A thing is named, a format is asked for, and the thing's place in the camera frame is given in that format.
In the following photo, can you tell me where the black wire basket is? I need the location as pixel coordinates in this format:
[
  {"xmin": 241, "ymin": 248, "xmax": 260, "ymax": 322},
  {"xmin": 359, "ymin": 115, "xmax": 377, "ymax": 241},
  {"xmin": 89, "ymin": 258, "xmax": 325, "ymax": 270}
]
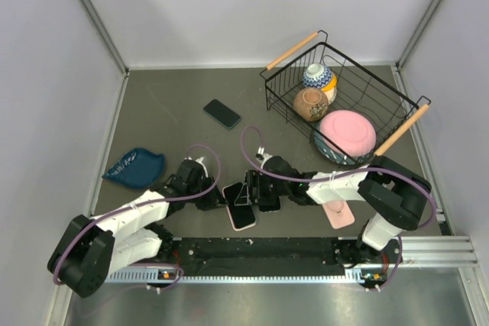
[{"xmin": 260, "ymin": 30, "xmax": 431, "ymax": 166}]

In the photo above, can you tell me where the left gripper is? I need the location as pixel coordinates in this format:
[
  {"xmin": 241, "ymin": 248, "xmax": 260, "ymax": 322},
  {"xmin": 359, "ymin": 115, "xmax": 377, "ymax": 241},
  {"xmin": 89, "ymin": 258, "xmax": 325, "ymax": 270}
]
[{"xmin": 186, "ymin": 173, "xmax": 228, "ymax": 211}]

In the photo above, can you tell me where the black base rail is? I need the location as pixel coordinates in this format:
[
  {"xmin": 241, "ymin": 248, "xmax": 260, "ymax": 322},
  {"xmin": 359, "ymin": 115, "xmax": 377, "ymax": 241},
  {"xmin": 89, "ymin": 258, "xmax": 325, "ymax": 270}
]
[{"xmin": 152, "ymin": 237, "xmax": 402, "ymax": 269}]

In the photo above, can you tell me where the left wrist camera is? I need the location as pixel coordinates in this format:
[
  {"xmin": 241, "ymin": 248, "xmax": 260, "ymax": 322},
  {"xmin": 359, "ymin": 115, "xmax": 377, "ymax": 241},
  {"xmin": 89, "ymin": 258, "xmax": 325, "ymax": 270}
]
[{"xmin": 186, "ymin": 156, "xmax": 208, "ymax": 169}]

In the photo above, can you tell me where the teal-edged black smartphone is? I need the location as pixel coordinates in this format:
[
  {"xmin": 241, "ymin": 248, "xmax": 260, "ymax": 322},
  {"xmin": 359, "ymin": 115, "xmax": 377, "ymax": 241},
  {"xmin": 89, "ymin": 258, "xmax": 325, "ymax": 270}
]
[{"xmin": 203, "ymin": 99, "xmax": 241, "ymax": 129}]

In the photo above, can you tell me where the yellow white cup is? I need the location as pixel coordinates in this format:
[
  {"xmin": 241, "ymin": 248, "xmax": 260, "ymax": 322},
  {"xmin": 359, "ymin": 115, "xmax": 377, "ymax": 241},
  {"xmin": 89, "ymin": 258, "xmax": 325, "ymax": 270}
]
[{"xmin": 322, "ymin": 73, "xmax": 338, "ymax": 104}]

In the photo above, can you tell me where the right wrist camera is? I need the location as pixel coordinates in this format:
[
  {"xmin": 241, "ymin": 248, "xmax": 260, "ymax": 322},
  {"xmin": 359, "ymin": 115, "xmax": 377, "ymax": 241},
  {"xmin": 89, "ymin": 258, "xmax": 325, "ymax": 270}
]
[{"xmin": 255, "ymin": 147, "xmax": 272, "ymax": 164}]

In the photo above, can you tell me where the grey slotted cable duct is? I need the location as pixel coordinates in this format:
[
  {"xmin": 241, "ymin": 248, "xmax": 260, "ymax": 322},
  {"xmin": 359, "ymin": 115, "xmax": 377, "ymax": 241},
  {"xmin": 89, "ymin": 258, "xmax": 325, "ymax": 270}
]
[{"xmin": 105, "ymin": 266, "xmax": 365, "ymax": 285}]

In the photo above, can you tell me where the blue patterned bowl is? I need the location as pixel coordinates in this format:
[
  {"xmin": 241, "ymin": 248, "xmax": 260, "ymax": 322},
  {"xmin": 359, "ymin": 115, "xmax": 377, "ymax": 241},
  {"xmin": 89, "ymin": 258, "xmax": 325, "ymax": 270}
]
[{"xmin": 303, "ymin": 63, "xmax": 335, "ymax": 89}]

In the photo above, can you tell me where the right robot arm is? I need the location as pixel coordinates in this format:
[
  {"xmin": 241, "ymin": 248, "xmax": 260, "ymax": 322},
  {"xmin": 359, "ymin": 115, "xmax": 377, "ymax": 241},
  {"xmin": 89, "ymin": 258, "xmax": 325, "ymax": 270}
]
[{"xmin": 244, "ymin": 153, "xmax": 436, "ymax": 263}]

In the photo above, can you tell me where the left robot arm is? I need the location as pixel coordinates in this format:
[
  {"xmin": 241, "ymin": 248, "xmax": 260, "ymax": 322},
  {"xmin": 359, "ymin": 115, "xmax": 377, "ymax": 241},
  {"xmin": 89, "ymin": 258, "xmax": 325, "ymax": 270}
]
[{"xmin": 47, "ymin": 157, "xmax": 224, "ymax": 298}]

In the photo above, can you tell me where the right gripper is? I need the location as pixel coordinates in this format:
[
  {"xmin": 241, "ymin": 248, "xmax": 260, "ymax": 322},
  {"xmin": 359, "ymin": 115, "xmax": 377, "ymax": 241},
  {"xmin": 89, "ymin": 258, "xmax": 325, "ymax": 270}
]
[{"xmin": 235, "ymin": 169, "xmax": 291, "ymax": 205}]

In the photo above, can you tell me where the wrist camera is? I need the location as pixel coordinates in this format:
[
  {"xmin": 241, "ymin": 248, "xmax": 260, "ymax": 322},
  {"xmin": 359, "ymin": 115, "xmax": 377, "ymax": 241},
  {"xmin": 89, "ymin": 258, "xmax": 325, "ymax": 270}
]
[
  {"xmin": 255, "ymin": 147, "xmax": 272, "ymax": 164},
  {"xmin": 186, "ymin": 156, "xmax": 208, "ymax": 169}
]

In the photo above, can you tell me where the blue cloth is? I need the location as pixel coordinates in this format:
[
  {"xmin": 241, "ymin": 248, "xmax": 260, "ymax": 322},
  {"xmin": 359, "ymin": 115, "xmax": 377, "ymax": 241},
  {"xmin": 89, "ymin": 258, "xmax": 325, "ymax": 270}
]
[{"xmin": 102, "ymin": 147, "xmax": 166, "ymax": 189}]

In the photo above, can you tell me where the pink plate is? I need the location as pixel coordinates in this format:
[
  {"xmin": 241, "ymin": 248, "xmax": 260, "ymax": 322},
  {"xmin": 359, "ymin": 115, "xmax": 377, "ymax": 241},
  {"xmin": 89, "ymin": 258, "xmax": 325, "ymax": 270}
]
[{"xmin": 316, "ymin": 110, "xmax": 377, "ymax": 158}]

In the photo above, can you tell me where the pink phone case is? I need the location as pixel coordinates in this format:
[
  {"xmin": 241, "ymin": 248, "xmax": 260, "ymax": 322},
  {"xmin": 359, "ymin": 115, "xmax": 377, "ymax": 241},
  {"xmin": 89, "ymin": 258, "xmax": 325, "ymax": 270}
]
[{"xmin": 222, "ymin": 182, "xmax": 257, "ymax": 231}]

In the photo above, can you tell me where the dark patterned bowl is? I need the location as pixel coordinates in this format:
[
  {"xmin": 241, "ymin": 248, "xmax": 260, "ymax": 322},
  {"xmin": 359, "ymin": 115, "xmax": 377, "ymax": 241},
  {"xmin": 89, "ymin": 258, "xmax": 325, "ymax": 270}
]
[{"xmin": 314, "ymin": 130, "xmax": 354, "ymax": 166}]

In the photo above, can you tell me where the brown ceramic bowl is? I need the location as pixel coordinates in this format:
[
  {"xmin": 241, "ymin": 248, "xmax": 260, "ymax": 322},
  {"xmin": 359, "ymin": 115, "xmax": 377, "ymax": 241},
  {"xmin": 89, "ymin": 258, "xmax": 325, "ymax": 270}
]
[{"xmin": 293, "ymin": 88, "xmax": 329, "ymax": 122}]

